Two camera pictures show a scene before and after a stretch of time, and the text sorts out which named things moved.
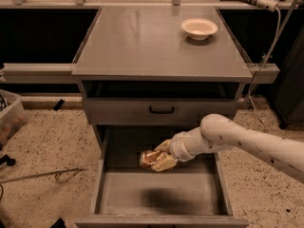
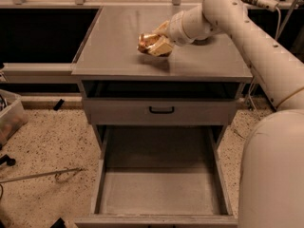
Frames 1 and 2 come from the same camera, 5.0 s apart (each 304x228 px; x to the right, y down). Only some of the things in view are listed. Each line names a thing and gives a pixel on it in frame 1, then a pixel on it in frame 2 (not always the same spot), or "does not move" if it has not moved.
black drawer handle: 161,112 does not move
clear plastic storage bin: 12,115 does not move
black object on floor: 10,161 does not move
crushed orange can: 147,158 to 144,41
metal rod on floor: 41,174 does not move
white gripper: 179,147 to 175,28
